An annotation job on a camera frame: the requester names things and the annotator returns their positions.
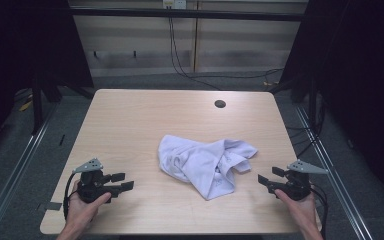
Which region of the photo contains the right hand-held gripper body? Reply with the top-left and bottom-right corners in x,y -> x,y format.
268,159 -> 329,202

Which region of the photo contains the right hand-held gripper cable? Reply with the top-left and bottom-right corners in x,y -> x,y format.
309,186 -> 330,240

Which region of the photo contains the black horizontal frame bar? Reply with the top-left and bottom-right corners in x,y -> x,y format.
69,7 -> 309,23

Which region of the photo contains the left hand-held gripper cable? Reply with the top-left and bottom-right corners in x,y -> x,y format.
62,172 -> 81,221

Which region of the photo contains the yellow floor item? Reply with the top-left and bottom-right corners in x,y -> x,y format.
18,94 -> 34,113

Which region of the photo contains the metal floor rail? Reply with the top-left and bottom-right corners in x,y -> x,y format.
0,102 -> 60,240
294,104 -> 375,240

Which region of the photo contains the white printed cloth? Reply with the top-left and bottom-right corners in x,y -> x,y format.
157,134 -> 259,201

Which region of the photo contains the black curtain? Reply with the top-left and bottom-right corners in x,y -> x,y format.
0,0 -> 95,161
279,0 -> 384,209

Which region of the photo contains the grey floor tape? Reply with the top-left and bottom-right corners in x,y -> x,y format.
36,201 -> 63,213

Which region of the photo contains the person's right hand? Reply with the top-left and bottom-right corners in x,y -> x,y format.
274,188 -> 319,233

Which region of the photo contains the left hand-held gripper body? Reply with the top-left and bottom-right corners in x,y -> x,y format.
73,157 -> 123,204

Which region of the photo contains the black wall cable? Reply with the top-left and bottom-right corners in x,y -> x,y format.
167,16 -> 285,91

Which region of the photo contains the hand-held gripper cable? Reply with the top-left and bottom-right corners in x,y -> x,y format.
62,172 -> 81,221
309,186 -> 330,240

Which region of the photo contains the black metal stand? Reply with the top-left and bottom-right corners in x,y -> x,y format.
29,71 -> 95,136
268,74 -> 326,134

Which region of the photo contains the white wall socket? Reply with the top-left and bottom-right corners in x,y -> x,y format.
162,0 -> 188,10

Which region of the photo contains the person's left hand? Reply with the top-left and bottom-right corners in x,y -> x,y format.
64,180 -> 112,232

